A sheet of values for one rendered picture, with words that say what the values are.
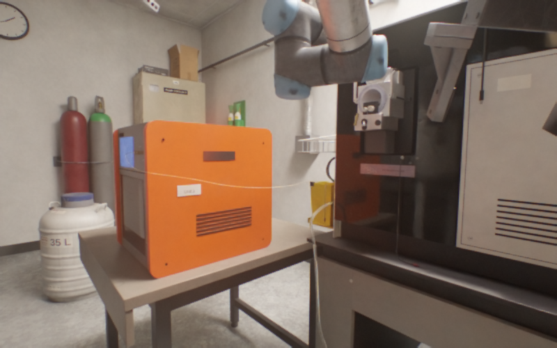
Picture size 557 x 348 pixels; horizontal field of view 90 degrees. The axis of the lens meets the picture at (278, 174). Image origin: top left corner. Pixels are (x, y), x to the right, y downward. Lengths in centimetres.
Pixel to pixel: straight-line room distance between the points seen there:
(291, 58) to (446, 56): 30
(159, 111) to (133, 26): 112
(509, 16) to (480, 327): 68
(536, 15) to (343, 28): 23
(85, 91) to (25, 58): 56
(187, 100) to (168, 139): 305
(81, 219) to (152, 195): 160
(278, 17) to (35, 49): 352
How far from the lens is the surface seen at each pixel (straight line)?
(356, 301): 102
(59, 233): 241
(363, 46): 53
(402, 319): 95
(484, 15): 37
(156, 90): 373
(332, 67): 55
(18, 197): 386
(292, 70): 58
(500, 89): 86
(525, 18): 38
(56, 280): 253
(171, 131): 82
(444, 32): 37
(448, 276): 88
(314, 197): 114
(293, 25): 61
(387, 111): 86
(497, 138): 85
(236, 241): 96
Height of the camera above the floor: 106
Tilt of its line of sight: 5 degrees down
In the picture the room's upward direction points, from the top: straight up
